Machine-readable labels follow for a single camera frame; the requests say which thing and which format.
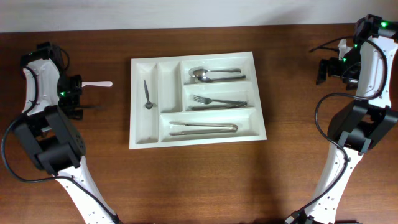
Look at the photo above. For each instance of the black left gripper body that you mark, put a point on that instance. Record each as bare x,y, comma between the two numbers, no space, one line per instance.
73,89

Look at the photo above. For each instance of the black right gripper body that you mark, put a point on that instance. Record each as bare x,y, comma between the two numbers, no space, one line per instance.
348,69

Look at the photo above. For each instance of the small dark metal teaspoon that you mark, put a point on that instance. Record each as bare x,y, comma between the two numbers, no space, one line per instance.
96,107

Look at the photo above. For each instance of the small silver teaspoon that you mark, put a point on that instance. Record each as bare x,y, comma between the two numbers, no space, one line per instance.
148,105

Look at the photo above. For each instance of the silver tablespoon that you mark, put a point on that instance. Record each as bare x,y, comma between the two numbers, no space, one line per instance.
205,79
201,71

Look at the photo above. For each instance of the silver fork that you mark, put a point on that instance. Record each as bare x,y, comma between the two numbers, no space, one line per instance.
207,101
218,107

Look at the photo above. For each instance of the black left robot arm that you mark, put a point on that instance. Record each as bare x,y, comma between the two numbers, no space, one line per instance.
47,134

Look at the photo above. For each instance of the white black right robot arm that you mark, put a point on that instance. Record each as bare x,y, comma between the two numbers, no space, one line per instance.
357,128

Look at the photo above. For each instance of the pink plastic knife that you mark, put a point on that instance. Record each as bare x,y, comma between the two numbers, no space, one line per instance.
106,84

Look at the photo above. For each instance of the white plastic cutlery tray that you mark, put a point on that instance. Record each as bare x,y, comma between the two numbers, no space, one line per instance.
171,89

